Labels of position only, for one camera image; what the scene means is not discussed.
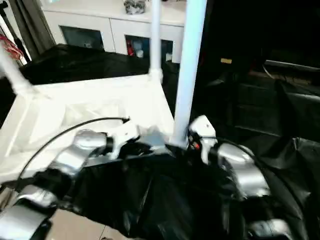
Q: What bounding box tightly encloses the white plastic table top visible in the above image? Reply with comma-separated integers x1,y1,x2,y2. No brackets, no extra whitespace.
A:
0,73,188,184

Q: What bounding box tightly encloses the dark long metal bar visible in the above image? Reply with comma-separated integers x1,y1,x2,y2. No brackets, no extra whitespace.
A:
264,58,320,73

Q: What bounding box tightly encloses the white cabinet with glass doors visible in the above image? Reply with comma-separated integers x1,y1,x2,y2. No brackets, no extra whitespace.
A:
40,0,188,64

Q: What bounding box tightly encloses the black mat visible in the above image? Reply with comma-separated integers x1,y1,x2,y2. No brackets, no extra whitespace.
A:
0,43,320,240

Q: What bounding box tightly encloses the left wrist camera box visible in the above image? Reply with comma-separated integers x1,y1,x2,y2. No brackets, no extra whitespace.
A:
109,121,141,160

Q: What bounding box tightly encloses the dark grey curtain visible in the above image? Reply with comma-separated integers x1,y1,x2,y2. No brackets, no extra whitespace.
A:
8,0,58,60

